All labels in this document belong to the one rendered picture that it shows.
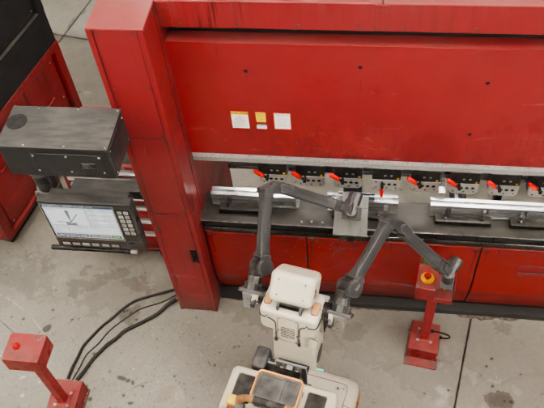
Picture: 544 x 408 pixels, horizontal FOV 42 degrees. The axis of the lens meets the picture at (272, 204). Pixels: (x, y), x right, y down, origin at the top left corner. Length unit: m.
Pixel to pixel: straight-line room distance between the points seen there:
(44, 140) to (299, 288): 1.27
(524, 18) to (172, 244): 2.25
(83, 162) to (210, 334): 1.89
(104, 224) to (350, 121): 1.27
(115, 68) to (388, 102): 1.24
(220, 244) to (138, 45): 1.58
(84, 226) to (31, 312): 1.68
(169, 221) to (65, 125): 1.01
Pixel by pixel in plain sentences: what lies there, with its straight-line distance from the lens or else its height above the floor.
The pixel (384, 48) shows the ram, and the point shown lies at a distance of 3.17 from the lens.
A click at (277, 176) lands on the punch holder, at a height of 1.17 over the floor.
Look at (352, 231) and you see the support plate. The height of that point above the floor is 1.00.
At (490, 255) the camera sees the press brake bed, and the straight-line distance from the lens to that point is 4.17.
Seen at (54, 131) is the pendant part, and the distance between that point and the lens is 3.21.
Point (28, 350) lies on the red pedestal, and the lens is 3.99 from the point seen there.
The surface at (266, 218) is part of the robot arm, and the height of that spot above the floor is 1.42.
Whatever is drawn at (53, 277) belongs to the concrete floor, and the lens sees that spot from 5.20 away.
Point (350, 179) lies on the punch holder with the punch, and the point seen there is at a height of 1.18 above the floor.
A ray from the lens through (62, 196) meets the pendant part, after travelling 3.43.
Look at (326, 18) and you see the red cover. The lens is 3.06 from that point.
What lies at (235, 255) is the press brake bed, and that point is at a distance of 4.32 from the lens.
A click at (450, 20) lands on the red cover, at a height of 2.22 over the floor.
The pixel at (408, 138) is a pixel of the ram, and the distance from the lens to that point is 3.56.
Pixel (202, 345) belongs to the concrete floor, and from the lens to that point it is 4.65.
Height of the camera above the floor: 4.10
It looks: 52 degrees down
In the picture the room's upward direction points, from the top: 7 degrees counter-clockwise
